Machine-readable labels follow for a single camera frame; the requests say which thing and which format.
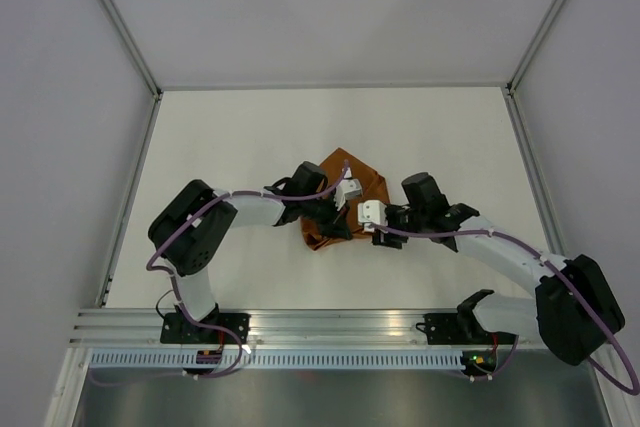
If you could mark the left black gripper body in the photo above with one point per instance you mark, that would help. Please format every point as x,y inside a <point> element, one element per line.
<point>324,211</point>

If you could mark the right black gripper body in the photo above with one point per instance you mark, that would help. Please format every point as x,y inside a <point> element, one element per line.
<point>401,218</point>

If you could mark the orange-brown cloth napkin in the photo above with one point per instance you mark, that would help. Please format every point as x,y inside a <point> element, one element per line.
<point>374,188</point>

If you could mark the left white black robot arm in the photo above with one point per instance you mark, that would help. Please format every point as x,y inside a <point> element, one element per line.
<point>189,231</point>

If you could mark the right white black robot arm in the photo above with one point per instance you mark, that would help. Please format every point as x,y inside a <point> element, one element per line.
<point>569,306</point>

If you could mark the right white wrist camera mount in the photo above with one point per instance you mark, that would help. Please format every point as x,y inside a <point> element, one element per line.
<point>371,214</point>

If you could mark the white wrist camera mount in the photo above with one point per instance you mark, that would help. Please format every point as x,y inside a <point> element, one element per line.
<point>371,214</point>
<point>346,190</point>

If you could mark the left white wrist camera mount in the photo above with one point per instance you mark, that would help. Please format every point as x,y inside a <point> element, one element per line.
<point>346,190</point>

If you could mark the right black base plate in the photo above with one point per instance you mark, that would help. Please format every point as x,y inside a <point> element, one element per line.
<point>446,328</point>

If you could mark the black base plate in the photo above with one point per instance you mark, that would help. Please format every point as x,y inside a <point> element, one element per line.
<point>177,329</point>
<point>446,328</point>

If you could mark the aluminium mounting rail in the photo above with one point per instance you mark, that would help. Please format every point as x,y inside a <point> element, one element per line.
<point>283,329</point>

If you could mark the right aluminium frame post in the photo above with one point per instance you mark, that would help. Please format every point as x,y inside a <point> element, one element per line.
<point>544,28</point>

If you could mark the aluminium frame post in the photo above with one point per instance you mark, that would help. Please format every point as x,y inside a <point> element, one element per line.
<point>130,46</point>
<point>544,28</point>

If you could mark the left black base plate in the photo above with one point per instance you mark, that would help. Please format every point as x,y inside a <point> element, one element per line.
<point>177,329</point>

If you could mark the white slotted cable duct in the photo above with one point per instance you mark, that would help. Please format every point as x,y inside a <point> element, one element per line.
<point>281,359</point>

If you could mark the left aluminium frame post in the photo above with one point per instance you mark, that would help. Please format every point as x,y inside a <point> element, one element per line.
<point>130,46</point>

